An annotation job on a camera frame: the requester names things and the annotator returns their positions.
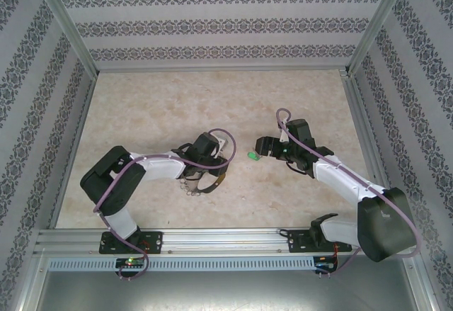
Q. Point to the aluminium floor rail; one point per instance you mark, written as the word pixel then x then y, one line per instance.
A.
pixel 219 70

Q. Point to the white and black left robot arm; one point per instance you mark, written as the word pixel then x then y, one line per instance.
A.
pixel 159 165

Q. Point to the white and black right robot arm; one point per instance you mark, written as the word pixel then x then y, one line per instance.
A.
pixel 339 176

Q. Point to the grey steel panel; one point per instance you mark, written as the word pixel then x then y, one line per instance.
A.
pixel 226 293

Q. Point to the aluminium side rail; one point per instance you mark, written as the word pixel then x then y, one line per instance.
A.
pixel 83 112
pixel 359 112

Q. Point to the green-headed key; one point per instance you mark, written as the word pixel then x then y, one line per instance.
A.
pixel 252 156

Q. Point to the aluminium mounting rail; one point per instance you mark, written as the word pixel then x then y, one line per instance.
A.
pixel 226 242

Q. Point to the aluminium frame post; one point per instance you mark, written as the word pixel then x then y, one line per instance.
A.
pixel 66 20
pixel 380 20

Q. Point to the metal band keyring with rings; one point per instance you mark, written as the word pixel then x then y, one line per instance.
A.
pixel 210 187

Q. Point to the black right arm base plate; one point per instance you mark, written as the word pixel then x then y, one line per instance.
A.
pixel 299 242

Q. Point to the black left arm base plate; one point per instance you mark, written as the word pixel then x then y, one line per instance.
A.
pixel 154 240

